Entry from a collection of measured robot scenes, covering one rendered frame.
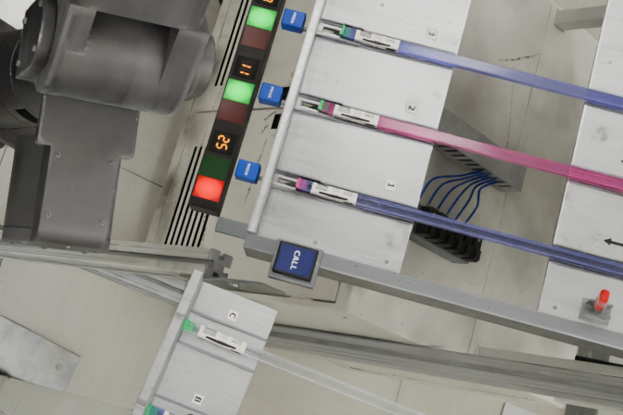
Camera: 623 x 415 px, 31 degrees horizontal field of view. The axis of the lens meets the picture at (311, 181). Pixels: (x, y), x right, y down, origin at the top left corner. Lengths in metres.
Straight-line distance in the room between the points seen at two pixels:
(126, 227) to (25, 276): 0.23
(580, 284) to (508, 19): 0.71
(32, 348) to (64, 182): 1.54
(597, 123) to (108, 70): 1.08
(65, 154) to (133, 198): 1.64
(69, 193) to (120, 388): 1.68
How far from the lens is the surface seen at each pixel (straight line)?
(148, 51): 0.54
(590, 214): 1.51
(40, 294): 2.13
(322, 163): 1.48
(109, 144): 0.59
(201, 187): 1.49
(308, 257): 1.41
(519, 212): 2.07
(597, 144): 1.54
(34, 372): 2.13
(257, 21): 1.56
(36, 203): 0.60
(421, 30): 1.55
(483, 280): 2.00
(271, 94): 1.50
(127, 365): 2.25
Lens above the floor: 1.81
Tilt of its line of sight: 45 degrees down
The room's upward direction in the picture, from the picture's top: 91 degrees clockwise
